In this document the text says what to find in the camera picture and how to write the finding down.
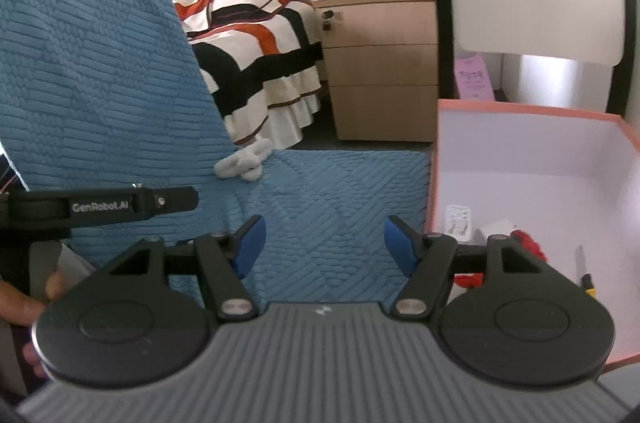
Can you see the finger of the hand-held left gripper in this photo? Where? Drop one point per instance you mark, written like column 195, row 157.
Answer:
column 130, row 204

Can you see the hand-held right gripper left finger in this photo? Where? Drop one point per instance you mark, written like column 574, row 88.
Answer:
column 250, row 248

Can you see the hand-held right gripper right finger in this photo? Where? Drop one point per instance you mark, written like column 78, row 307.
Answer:
column 400, row 248

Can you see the white charger plug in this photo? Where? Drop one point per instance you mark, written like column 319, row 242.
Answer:
column 497, row 228
column 459, row 223

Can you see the red figurine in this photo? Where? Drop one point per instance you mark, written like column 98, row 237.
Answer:
column 530, row 243

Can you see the yellow screwdriver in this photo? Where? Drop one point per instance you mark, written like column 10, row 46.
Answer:
column 587, row 283

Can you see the person's left hand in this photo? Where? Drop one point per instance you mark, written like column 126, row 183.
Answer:
column 17, row 305

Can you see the white plush toy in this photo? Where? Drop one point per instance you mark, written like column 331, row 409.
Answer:
column 240, row 163

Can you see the blue textured cloth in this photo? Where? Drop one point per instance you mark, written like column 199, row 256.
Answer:
column 100, row 78

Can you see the striped bed blanket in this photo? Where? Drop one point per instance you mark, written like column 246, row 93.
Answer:
column 250, row 68

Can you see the wooden nightstand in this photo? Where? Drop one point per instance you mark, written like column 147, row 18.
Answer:
column 380, row 68

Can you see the pink paper bag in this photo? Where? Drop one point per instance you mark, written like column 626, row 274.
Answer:
column 472, row 78

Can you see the nightstand key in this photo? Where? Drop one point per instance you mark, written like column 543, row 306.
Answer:
column 328, row 20

